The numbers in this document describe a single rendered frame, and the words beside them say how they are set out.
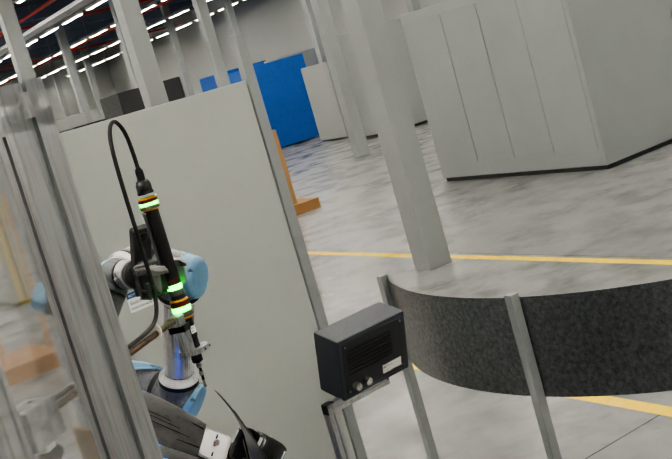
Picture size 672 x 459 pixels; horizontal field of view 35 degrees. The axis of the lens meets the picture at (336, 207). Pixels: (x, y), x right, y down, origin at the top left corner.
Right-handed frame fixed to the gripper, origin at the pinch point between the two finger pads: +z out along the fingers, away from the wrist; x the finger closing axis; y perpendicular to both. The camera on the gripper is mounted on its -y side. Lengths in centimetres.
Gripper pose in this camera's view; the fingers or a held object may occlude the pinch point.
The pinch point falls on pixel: (173, 264)
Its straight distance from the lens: 241.7
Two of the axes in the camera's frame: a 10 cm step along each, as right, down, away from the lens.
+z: 6.0, -0.5, -8.0
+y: 2.7, 9.5, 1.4
